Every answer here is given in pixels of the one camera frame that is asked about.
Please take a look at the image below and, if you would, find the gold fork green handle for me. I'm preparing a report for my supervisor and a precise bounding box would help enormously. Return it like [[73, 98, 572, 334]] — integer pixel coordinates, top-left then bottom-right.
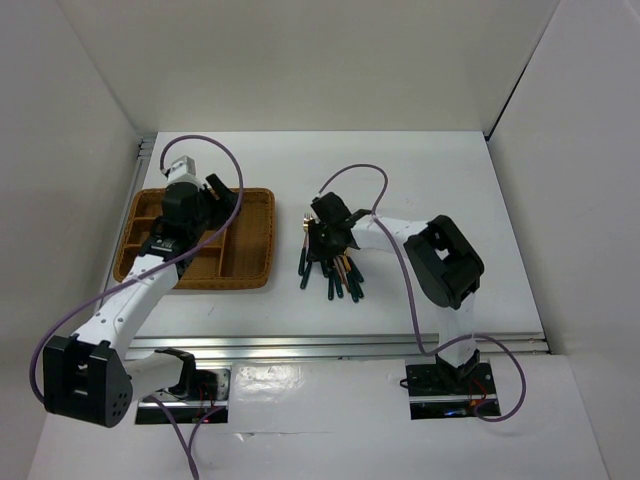
[[300, 261, 313, 290], [298, 212, 313, 276]]

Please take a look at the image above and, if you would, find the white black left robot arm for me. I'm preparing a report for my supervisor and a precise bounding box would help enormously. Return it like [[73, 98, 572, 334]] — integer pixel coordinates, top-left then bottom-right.
[[42, 174, 242, 428]]

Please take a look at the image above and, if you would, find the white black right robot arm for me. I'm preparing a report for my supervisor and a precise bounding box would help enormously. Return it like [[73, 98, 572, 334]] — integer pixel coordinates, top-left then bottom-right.
[[306, 192, 485, 392]]

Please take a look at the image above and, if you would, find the wicker cutlery tray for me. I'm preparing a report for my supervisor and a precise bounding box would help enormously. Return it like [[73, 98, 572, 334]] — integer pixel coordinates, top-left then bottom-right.
[[112, 188, 276, 291]]

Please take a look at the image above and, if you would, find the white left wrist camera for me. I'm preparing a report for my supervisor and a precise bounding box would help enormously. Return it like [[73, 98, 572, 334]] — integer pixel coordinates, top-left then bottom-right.
[[165, 155, 201, 188]]

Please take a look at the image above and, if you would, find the gold spoon green handle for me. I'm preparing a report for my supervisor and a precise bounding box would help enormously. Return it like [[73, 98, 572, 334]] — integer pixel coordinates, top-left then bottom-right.
[[348, 257, 364, 283], [342, 255, 363, 303]]

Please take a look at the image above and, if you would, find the aluminium frame rail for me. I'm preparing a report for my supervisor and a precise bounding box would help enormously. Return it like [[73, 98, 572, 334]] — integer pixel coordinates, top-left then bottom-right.
[[124, 333, 551, 359]]

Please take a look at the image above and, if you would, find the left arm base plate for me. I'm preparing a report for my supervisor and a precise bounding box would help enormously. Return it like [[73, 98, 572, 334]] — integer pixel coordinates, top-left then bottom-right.
[[152, 366, 231, 425]]

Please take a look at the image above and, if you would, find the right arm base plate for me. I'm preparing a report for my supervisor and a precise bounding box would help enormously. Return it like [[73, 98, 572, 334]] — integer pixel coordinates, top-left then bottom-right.
[[399, 362, 501, 420]]

